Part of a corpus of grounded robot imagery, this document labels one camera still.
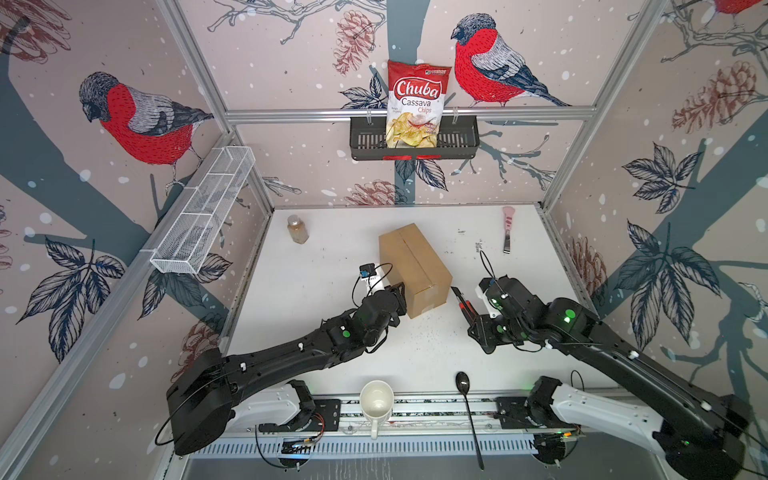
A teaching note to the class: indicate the cream ceramic mug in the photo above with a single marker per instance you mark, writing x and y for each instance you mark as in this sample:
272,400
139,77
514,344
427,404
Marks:
376,403

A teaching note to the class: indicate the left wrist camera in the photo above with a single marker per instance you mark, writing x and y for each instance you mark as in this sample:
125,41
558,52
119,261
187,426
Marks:
369,273

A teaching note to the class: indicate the aluminium front rail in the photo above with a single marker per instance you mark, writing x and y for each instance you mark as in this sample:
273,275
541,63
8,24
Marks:
413,414

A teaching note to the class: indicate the brown spice jar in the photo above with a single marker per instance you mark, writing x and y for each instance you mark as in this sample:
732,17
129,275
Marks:
297,229

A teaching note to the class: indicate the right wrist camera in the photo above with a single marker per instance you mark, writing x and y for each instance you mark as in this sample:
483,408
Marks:
493,296

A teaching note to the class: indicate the black long spoon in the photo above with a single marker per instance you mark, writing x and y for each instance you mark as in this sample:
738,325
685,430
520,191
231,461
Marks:
462,383

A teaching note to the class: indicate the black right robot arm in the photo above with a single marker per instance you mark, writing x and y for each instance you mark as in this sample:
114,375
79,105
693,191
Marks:
698,434

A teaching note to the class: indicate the brown cardboard express box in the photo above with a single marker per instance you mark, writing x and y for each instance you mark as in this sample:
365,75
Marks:
416,264

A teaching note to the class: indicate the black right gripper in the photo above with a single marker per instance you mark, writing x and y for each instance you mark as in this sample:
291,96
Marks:
480,330

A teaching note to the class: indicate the black wire wall basket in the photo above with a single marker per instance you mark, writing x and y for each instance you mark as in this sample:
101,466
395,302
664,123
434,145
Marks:
458,138

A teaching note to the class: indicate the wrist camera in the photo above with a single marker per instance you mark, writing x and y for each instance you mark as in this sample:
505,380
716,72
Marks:
369,273
493,296

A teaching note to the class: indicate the white wire mesh shelf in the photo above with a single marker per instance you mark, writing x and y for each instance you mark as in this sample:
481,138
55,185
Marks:
194,230

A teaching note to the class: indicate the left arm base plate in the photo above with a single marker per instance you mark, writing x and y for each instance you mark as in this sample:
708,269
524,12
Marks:
324,417

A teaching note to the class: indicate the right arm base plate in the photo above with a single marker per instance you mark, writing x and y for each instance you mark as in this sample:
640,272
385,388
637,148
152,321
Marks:
516,413

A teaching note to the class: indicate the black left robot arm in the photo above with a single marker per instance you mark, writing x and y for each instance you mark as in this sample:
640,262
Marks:
202,400

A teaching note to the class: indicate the Chuba cassava chips bag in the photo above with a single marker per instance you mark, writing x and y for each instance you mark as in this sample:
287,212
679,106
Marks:
415,104

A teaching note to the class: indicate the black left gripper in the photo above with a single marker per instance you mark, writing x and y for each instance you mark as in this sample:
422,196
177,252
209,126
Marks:
401,298

